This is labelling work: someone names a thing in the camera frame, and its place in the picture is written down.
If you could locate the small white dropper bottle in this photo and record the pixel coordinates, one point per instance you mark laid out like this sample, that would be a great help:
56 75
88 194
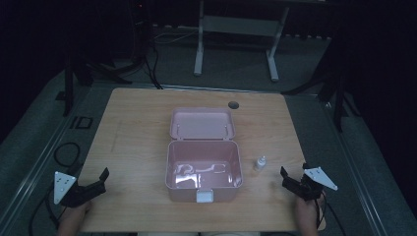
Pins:
260 163

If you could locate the person's right hand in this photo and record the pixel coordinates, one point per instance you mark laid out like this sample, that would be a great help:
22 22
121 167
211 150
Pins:
308 208

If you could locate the white metal desk frame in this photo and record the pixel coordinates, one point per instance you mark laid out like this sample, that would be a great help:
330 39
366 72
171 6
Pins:
241 39

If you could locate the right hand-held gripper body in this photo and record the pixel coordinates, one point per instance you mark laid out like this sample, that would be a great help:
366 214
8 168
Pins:
311 185

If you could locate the pink plastic storage box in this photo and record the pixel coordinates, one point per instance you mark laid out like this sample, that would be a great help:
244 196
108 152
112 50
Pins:
204 154

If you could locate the black stand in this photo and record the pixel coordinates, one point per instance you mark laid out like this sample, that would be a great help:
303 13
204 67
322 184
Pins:
331 75
85 62

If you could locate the person's left hand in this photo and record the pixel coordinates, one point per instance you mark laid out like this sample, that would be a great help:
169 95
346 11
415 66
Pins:
79 208

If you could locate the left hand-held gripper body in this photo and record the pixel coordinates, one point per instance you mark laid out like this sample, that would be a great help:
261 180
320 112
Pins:
70 191

